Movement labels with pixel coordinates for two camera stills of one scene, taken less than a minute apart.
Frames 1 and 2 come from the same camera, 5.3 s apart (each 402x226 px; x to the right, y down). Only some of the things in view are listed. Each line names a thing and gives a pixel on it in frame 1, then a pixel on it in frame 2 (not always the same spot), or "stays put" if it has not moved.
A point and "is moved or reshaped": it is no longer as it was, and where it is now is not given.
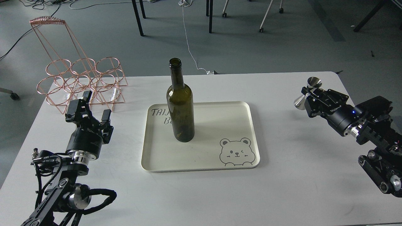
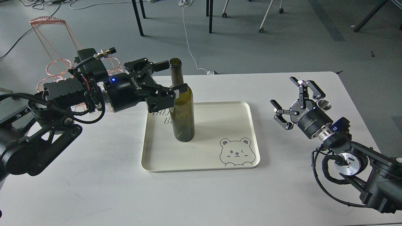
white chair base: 261,29 stays put
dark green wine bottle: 180,101 stays put
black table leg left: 137,14 stays put
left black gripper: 86,142 to 125,89
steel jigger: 313,83 is moved or reshaped
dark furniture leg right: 379,5 stays put
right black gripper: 318,101 to 309,119
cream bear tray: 224,137 stays put
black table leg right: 210,15 stays put
